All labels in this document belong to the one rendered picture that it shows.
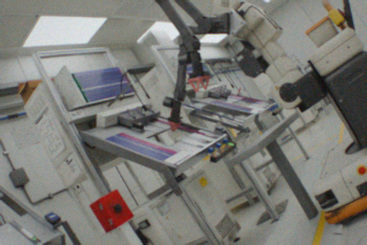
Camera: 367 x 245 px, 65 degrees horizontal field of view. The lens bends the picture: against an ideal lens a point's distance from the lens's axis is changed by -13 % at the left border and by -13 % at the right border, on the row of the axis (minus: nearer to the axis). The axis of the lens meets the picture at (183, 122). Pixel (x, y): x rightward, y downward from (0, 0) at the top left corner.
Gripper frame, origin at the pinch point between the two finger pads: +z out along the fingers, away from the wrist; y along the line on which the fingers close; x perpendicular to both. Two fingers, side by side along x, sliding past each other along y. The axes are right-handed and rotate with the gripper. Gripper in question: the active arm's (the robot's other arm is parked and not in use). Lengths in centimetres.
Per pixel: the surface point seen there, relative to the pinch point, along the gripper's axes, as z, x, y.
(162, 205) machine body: 33, 20, 39
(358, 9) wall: -198, 94, -760
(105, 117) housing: -5.1, -36.1, 29.1
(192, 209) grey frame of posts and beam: 17, 46, 52
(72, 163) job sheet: 26, -47, 49
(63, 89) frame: -19, -70, 39
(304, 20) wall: -137, -55, -760
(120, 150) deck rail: 2.3, -5.7, 48.7
